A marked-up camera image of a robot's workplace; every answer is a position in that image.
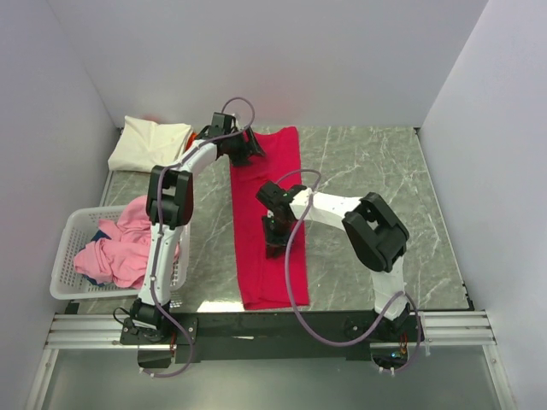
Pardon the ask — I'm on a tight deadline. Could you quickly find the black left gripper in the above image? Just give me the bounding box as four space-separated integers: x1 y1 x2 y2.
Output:
226 126 266 168

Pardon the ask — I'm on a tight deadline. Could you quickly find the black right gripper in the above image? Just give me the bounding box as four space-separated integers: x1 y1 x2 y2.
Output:
262 214 294 259

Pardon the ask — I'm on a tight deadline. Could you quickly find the red t shirt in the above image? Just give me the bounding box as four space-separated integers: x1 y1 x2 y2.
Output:
230 126 301 310

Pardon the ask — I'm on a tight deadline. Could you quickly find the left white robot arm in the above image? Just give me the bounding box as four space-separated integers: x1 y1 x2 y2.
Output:
129 111 266 343

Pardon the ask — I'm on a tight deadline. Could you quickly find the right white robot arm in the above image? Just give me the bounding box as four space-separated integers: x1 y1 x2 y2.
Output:
256 181 416 348

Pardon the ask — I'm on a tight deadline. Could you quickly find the folded orange t shirt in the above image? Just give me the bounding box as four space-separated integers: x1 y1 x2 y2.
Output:
140 114 198 149

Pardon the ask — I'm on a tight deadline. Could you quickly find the folded cream t shirt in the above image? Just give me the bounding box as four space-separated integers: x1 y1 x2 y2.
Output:
108 116 193 173

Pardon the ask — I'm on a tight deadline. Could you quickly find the black base beam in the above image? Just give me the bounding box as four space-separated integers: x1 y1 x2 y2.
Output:
120 311 424 369

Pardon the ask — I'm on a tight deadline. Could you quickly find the pink t shirt in basket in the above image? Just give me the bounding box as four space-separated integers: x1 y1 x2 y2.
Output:
73 195 183 290

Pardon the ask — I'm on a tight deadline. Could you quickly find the white plastic basket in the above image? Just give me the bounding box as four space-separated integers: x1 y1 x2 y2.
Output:
49 204 191 302

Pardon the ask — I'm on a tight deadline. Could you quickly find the aluminium rail frame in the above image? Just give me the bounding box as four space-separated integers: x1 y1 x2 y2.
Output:
26 310 516 409

